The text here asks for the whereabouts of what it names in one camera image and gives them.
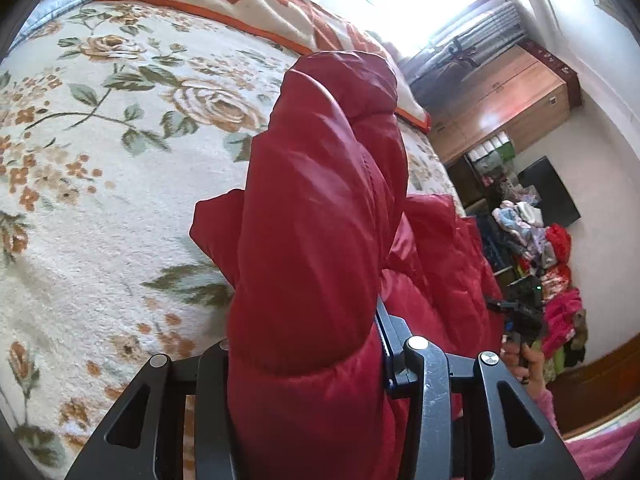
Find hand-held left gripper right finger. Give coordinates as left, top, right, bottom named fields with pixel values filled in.
left=375, top=297, right=583, bottom=480

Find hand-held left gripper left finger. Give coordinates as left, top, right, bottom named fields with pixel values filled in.
left=65, top=340, right=238, bottom=480

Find red quilted jacket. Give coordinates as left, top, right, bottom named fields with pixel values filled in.
left=189, top=50, right=506, bottom=480

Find person's right forearm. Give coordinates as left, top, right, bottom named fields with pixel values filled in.
left=531, top=387, right=569, bottom=437

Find pile of colourful clothes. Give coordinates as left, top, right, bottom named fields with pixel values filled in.
left=475, top=199, right=588, bottom=377

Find person's right hand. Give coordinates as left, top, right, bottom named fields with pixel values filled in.
left=500, top=336, right=549, bottom=397

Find white and green boxes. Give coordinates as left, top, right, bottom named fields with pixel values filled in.
left=470, top=131, right=517, bottom=162

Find person's pink fleece garment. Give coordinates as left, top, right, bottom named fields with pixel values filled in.
left=562, top=424, right=640, bottom=480

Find cream floral bedspread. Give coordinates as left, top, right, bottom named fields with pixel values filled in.
left=0, top=0, right=471, bottom=480

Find wooden wardrobe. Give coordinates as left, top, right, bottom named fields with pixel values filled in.
left=427, top=42, right=581, bottom=167

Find dark hanging coat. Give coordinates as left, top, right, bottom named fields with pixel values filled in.
left=407, top=35, right=482, bottom=112

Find orange floral blanket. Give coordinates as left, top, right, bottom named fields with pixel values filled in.
left=92, top=0, right=433, bottom=133

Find grey striped pillow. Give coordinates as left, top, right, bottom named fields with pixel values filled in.
left=20, top=0, right=101, bottom=37

